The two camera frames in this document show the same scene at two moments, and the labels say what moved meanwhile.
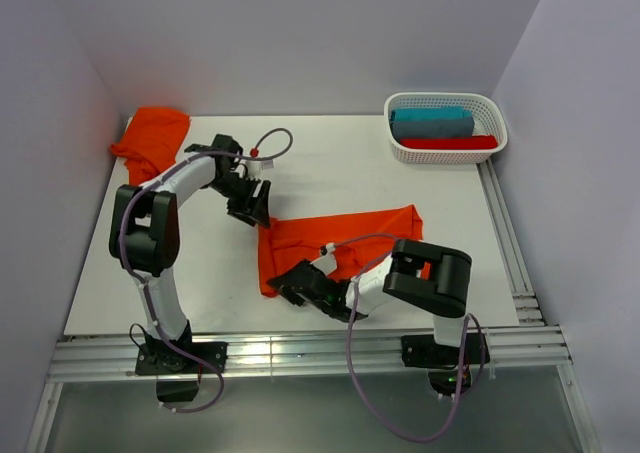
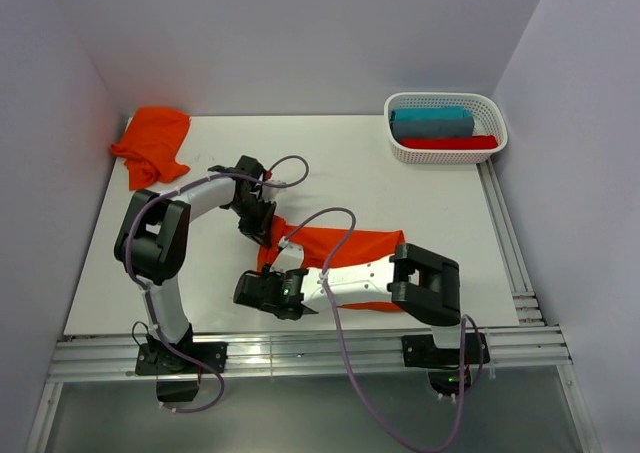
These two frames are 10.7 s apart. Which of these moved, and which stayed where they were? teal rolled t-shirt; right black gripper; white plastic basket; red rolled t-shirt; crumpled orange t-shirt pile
Moved: right black gripper
Stayed: red rolled t-shirt; white plastic basket; crumpled orange t-shirt pile; teal rolled t-shirt
